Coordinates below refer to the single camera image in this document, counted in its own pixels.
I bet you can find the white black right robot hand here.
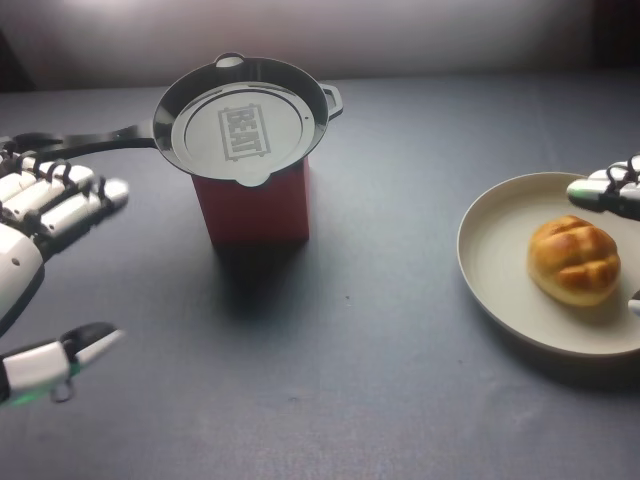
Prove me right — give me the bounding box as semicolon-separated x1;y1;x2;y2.
566;153;640;320

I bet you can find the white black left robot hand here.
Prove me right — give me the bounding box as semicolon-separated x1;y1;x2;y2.
0;141;130;406

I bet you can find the red cube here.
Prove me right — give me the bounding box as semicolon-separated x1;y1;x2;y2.
192;153;312;249

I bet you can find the golden bread roll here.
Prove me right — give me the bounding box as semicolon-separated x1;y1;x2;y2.
526;214;623;308

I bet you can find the black frying pan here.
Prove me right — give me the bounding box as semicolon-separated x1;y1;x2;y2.
12;51;345;189

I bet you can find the grey round plate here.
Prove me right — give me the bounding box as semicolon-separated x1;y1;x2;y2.
456;172;640;358

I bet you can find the grey table cloth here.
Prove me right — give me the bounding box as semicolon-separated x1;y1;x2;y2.
0;67;640;480

